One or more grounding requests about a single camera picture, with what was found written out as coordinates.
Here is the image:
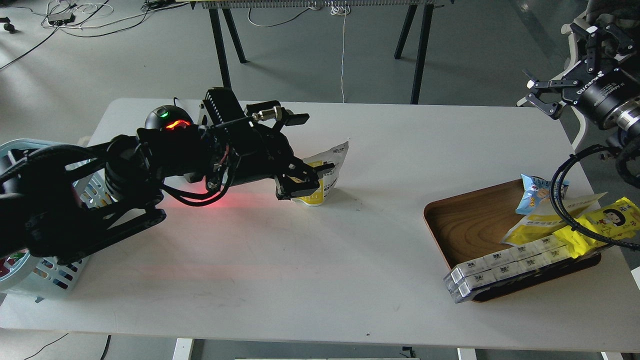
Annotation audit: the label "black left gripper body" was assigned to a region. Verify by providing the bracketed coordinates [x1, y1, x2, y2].
[220, 122, 295, 186]

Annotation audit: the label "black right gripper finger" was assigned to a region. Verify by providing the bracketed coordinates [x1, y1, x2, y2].
[570, 22, 636, 75]
[522, 69, 581, 120]

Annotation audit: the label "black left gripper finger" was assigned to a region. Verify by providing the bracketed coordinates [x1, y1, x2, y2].
[287, 159, 336, 182]
[274, 173, 320, 200]

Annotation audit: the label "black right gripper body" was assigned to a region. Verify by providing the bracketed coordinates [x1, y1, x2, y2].
[566, 68, 640, 131]

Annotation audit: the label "yellow white nut snack pouch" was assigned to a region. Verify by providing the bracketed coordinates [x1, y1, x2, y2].
[292, 140, 350, 207]

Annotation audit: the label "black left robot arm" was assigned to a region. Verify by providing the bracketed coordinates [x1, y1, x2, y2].
[1, 125, 335, 265]

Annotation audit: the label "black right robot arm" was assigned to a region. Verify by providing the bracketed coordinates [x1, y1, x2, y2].
[517, 18, 640, 251]

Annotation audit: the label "blue snack packet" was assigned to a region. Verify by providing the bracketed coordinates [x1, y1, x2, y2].
[515, 173, 553, 215]

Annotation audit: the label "yellow white flat snack pouch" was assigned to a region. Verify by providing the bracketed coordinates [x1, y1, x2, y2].
[500, 192, 608, 246]

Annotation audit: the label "yellow cartoon face snack bag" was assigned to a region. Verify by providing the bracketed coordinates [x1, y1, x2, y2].
[552, 196, 640, 259]

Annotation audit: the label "white boxed snack row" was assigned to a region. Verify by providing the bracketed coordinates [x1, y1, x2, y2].
[443, 235, 571, 297]
[443, 246, 574, 304]

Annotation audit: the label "light blue plastic basket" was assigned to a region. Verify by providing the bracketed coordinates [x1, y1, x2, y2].
[1, 138, 114, 303]

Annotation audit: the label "black table legs left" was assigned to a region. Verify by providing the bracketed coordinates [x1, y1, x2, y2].
[207, 5, 248, 101]

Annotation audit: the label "black table legs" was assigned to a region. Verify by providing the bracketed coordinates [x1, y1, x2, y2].
[207, 5, 248, 101]
[393, 0, 435, 105]

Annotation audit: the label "black barcode scanner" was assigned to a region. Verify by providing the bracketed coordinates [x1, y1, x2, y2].
[144, 104, 195, 132]

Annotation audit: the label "brown wooden tray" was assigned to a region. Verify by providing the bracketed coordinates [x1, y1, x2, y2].
[423, 179, 602, 292]

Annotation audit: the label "black table legs right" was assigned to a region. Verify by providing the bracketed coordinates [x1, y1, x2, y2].
[393, 0, 435, 105]

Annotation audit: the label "white hanging cable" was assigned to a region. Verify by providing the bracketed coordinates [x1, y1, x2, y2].
[247, 2, 352, 104]

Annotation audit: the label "floor power strip with cables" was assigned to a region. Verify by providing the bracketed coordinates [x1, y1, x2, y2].
[0, 0, 193, 71]

